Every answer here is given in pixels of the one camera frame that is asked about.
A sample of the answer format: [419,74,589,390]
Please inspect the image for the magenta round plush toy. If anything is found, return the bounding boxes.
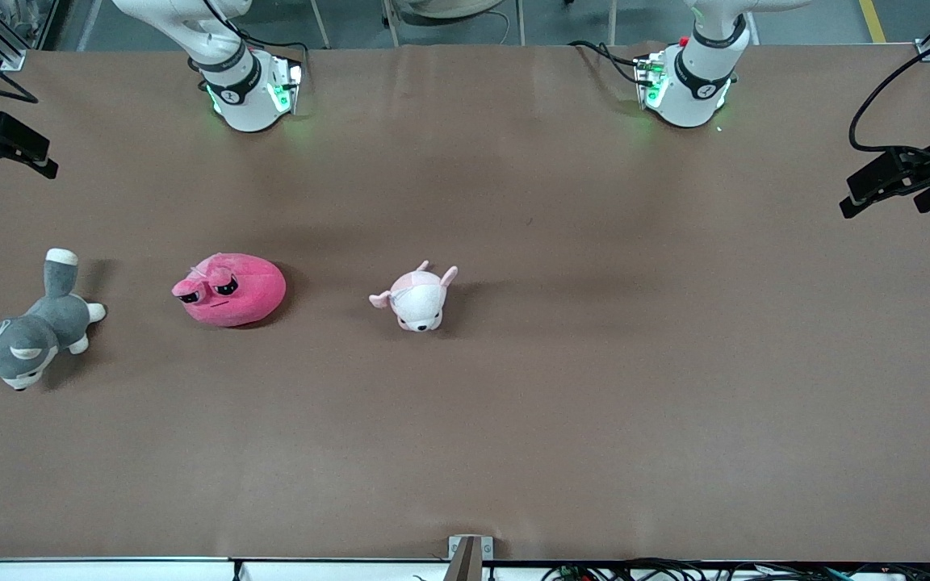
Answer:
[171,253,287,328]

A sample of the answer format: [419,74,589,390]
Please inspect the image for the grey white husky plush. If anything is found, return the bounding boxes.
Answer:
[0,248,107,392]

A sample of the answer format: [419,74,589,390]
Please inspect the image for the pale pink plush animal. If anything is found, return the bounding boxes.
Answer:
[368,260,459,333]

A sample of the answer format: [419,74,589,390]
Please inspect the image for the beige round seat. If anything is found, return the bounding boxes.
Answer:
[395,0,508,21]

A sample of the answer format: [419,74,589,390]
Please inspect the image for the brown table cover sheet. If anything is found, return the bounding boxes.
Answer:
[0,44,930,563]

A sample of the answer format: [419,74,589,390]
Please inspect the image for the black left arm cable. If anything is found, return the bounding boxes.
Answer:
[848,20,930,178]

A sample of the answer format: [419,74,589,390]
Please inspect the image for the black base power cable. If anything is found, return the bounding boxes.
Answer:
[227,20,316,65]
[568,39,645,88]

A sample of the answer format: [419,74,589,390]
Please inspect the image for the white table edge rail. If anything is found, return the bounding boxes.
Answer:
[0,555,930,581]

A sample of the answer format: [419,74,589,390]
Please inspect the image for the black cable bundle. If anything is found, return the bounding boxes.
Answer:
[542,557,930,581]

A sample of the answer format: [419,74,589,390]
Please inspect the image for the metal table edge bracket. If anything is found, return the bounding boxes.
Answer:
[447,534,494,581]

